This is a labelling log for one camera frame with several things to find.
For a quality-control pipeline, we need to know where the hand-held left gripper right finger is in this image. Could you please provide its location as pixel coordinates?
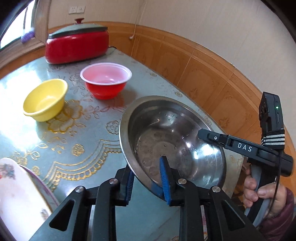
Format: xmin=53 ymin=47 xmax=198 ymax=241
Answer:
xmin=159 ymin=156 xmax=266 ymax=241

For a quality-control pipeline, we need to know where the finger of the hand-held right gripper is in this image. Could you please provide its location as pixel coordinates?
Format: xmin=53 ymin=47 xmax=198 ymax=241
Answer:
xmin=197 ymin=128 xmax=232 ymax=149

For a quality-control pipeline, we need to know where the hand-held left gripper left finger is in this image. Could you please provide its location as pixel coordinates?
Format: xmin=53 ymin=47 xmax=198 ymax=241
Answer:
xmin=29 ymin=166 xmax=136 ymax=241

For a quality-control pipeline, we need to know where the stainless steel bowl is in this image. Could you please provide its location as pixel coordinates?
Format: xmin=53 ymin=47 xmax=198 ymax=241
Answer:
xmin=119 ymin=95 xmax=227 ymax=201

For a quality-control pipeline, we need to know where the large purple-rimmed floral plate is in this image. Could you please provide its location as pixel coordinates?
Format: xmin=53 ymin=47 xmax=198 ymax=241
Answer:
xmin=22 ymin=165 xmax=60 ymax=211

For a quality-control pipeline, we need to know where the red plastic bowl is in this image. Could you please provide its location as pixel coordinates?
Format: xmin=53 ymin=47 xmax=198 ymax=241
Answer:
xmin=80 ymin=62 xmax=132 ymax=100

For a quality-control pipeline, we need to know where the white plate with red print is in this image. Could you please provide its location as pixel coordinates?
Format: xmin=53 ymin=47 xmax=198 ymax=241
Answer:
xmin=0 ymin=157 xmax=54 ymax=241

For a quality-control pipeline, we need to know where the yellow plastic bowl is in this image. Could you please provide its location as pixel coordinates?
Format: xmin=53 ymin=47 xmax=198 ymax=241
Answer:
xmin=23 ymin=79 xmax=68 ymax=122

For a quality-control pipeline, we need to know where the person's right hand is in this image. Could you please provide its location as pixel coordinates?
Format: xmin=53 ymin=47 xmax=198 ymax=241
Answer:
xmin=243 ymin=174 xmax=287 ymax=218

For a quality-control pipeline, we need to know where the floral green tablecloth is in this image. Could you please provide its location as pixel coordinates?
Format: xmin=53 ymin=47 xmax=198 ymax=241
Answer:
xmin=0 ymin=47 xmax=245 ymax=241

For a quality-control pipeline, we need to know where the red electric cooker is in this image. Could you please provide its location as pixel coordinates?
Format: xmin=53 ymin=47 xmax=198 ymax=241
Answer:
xmin=45 ymin=31 xmax=110 ymax=65

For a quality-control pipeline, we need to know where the grey cooker lid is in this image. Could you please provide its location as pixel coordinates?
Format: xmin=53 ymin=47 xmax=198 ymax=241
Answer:
xmin=48 ymin=19 xmax=108 ymax=39

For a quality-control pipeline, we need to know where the purple tissue pack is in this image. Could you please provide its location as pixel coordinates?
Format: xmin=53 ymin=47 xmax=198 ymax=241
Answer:
xmin=21 ymin=31 xmax=35 ymax=44

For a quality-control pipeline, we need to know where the window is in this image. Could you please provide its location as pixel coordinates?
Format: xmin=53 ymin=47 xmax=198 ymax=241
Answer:
xmin=0 ymin=0 xmax=49 ymax=52

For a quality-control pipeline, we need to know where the white power cable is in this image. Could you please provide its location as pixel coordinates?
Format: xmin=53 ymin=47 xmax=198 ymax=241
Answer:
xmin=129 ymin=0 xmax=149 ymax=40

